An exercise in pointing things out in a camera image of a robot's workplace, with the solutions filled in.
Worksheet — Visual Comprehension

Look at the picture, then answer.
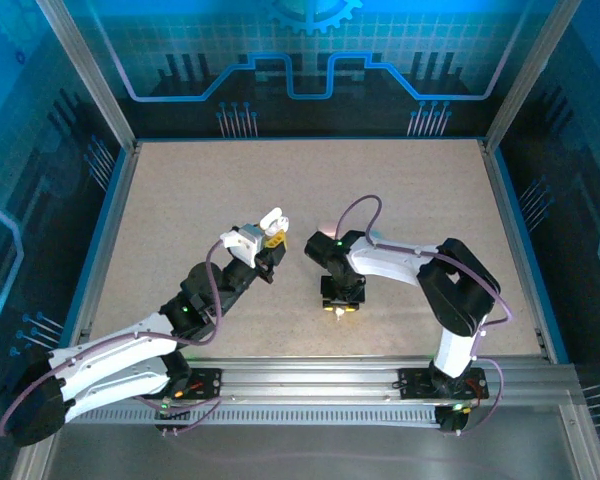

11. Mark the grey slotted cable duct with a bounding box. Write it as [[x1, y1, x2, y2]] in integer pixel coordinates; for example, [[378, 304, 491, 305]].
[[74, 403, 449, 427]]

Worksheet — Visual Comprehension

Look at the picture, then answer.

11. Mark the aluminium side bar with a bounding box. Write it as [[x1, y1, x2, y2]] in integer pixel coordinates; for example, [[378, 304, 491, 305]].
[[77, 141, 142, 351], [479, 139, 555, 362]]

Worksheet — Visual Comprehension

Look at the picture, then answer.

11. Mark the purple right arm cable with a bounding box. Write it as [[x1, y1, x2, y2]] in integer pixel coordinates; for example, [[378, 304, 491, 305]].
[[337, 195, 514, 436]]

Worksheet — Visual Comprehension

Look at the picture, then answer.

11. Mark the aluminium frame post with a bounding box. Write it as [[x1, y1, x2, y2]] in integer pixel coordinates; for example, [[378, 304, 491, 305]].
[[483, 0, 584, 149], [33, 0, 137, 151], [558, 402, 600, 480]]

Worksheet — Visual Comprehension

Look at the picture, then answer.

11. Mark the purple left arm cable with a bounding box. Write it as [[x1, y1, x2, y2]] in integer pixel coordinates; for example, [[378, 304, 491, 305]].
[[0, 239, 227, 437]]

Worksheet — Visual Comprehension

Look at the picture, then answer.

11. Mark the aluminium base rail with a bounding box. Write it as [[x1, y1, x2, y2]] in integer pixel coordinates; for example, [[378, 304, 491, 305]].
[[189, 354, 579, 407]]

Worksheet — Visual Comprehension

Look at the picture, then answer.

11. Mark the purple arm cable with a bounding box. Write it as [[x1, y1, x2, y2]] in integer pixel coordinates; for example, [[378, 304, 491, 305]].
[[337, 195, 514, 436], [0, 239, 227, 437]]

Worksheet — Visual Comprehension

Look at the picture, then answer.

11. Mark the white earbud charging case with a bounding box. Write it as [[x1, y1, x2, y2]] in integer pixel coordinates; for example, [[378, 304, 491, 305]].
[[258, 205, 290, 237]]

